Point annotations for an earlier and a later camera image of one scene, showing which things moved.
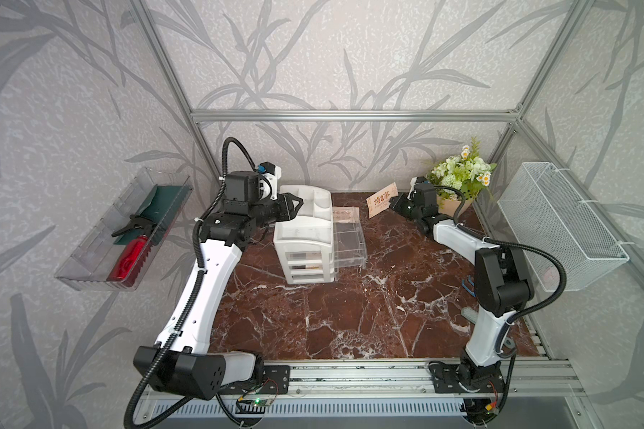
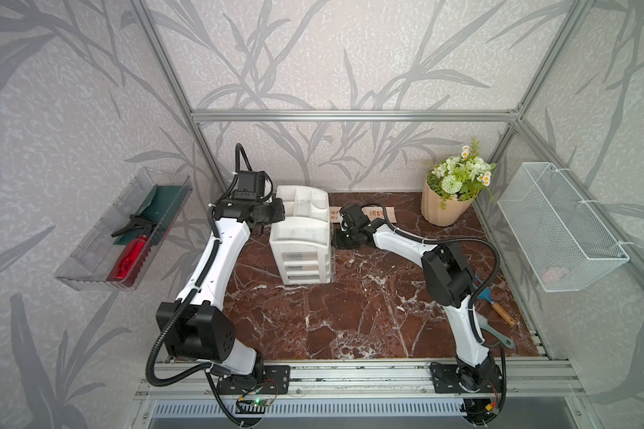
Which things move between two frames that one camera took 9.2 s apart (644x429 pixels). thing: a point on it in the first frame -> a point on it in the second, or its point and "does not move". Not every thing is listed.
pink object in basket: [552, 275] does not move
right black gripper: [396, 205] -> [334, 243]
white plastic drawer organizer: [305, 242] does not move
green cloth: [163, 206] does not move
